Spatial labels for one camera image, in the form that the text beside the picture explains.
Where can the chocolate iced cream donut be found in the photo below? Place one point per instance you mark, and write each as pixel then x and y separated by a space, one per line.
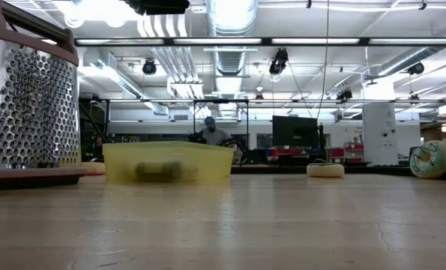
pixel 325 170

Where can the silver ventilation duct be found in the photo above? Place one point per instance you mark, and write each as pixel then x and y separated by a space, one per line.
pixel 230 62
pixel 406 62

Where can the black computer monitor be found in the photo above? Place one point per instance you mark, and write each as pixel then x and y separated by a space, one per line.
pixel 294 131

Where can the white column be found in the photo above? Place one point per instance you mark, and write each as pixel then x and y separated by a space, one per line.
pixel 380 131

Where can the black ceiling lamp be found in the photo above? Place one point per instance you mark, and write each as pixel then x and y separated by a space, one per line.
pixel 149 67
pixel 279 62
pixel 344 94
pixel 416 68

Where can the black beam with light strips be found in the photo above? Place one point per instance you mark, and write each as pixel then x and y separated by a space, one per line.
pixel 215 41

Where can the red storage bins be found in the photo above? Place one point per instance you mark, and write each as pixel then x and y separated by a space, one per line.
pixel 354 147

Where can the person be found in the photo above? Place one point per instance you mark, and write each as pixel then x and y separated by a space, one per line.
pixel 215 137

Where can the yellow translucent plastic bin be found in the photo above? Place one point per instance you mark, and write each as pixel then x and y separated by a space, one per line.
pixel 207 161

